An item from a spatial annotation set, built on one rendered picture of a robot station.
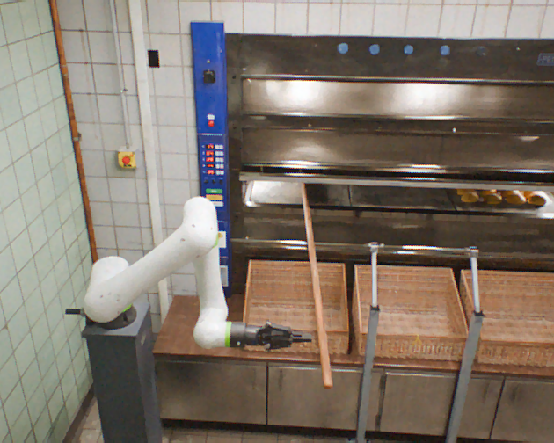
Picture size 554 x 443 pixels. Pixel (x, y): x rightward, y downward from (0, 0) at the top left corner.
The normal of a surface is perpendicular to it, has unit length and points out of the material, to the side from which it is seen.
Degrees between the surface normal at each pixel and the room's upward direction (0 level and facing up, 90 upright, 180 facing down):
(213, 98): 90
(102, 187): 90
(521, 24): 90
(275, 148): 70
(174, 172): 90
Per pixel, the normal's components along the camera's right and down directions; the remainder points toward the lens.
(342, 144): -0.05, 0.12
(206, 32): -0.06, 0.45
